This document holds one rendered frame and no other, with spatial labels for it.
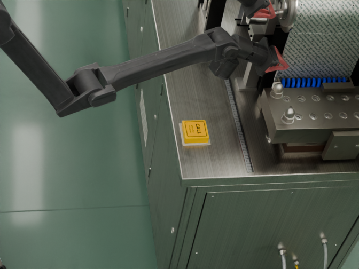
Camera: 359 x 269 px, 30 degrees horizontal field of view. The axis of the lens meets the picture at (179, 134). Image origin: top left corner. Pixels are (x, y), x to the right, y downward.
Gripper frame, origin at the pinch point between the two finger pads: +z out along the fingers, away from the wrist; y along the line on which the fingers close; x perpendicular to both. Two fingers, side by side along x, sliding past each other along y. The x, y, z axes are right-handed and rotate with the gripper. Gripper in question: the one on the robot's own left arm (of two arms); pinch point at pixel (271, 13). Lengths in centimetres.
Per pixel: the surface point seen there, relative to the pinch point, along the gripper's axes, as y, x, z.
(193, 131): 15.9, -36.3, 3.0
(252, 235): 31, -50, 42
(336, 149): 27.7, -8.6, 31.3
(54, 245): -4, -134, 30
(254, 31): -2.8, -8.4, 3.9
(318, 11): 5.0, 10.6, 5.2
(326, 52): 5.9, 3.7, 19.1
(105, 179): -35, -119, 48
